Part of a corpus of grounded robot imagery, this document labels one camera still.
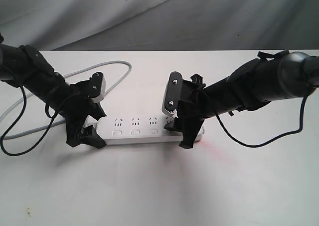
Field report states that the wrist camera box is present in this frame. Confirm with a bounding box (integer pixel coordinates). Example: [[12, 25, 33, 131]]
[[162, 71, 183, 117], [88, 72, 106, 103]]

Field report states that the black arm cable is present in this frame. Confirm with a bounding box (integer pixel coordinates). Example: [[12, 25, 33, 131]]
[[214, 91, 310, 148], [0, 83, 83, 157]]

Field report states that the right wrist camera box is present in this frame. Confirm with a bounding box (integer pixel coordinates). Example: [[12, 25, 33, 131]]
[[162, 71, 183, 117]]

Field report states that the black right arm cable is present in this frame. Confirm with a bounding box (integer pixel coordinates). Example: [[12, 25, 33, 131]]
[[214, 91, 310, 148]]

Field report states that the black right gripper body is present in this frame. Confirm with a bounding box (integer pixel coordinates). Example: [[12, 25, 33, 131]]
[[174, 73, 206, 134]]

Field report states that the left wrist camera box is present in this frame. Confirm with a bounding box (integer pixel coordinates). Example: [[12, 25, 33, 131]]
[[88, 72, 106, 103]]

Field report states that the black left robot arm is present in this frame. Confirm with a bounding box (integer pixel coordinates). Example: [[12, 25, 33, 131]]
[[0, 44, 106, 148]]

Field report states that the grey backdrop cloth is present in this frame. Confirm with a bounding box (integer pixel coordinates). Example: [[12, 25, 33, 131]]
[[0, 0, 319, 51]]

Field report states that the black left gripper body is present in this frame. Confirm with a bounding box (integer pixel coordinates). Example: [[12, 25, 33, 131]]
[[60, 80, 91, 139]]

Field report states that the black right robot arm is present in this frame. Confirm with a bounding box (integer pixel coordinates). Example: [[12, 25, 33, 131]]
[[162, 50, 319, 149]]

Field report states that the white five-outlet power strip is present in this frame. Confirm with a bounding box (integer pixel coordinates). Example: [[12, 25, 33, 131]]
[[95, 112, 206, 146]]

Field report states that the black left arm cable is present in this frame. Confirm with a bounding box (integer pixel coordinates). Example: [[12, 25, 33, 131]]
[[0, 83, 83, 157]]

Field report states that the grey power cord with plug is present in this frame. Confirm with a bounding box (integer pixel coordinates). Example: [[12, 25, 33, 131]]
[[0, 60, 133, 139]]

